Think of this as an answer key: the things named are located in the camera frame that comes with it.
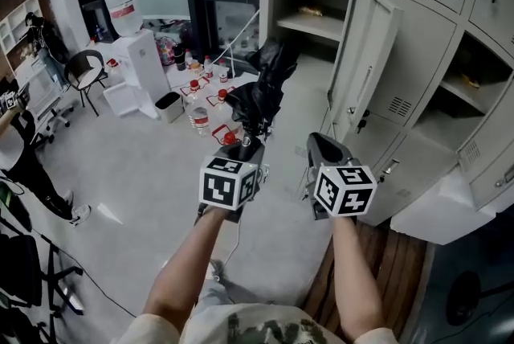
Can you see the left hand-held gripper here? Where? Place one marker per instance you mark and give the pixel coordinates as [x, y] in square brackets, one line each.
[219, 185]

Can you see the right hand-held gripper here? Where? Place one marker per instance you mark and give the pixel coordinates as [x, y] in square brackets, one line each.
[345, 189]

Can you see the black bag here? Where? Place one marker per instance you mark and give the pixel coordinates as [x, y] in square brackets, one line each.
[261, 89]

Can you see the grey metal locker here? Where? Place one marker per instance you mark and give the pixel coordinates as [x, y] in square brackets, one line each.
[421, 53]

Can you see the person's left forearm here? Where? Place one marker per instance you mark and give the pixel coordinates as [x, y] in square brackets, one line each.
[188, 266]

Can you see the person's right forearm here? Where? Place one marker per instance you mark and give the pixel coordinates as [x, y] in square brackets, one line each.
[355, 274]

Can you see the grey open locker door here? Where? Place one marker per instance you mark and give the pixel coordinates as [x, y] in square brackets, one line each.
[492, 157]
[373, 53]

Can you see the large clear bottle red cap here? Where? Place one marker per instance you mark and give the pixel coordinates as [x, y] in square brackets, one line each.
[194, 87]
[229, 138]
[222, 95]

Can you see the clear bottle red label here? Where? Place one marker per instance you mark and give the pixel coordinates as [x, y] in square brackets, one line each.
[201, 121]

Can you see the person's grey shoe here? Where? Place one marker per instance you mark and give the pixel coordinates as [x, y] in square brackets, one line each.
[215, 268]

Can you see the white bin black opening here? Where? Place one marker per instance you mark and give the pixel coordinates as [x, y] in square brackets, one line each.
[170, 107]

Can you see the wooden slat platform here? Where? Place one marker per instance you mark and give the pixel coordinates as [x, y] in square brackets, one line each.
[397, 266]

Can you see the white foam block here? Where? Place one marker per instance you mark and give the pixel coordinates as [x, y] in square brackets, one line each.
[441, 210]

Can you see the person's grey trouser leg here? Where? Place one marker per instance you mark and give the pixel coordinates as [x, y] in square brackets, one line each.
[217, 292]

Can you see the small white bottle red label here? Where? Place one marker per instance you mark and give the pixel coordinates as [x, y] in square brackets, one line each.
[208, 67]
[223, 73]

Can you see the black thermos flask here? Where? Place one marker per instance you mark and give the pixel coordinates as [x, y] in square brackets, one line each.
[179, 59]

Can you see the white water dispenser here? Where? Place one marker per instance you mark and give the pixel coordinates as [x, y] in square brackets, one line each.
[144, 65]

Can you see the colourful patterned bag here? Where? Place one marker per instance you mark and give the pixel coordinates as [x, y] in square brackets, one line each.
[164, 51]

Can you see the person's printed light shirt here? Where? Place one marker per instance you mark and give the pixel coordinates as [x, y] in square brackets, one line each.
[261, 328]

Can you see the black round stand base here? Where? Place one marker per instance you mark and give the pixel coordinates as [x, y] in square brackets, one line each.
[463, 298]

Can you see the black framed glass door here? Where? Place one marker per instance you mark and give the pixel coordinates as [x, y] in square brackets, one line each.
[229, 13]

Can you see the black round chair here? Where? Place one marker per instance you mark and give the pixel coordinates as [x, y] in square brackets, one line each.
[86, 71]

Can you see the white office chair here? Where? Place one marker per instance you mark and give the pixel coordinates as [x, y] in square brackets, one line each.
[52, 113]

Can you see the clear water jug red label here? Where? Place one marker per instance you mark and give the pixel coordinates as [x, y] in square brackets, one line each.
[122, 9]

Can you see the black tripod stand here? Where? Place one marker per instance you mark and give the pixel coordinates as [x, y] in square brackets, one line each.
[24, 266]

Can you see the white wall shelf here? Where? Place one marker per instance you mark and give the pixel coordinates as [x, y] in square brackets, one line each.
[16, 21]

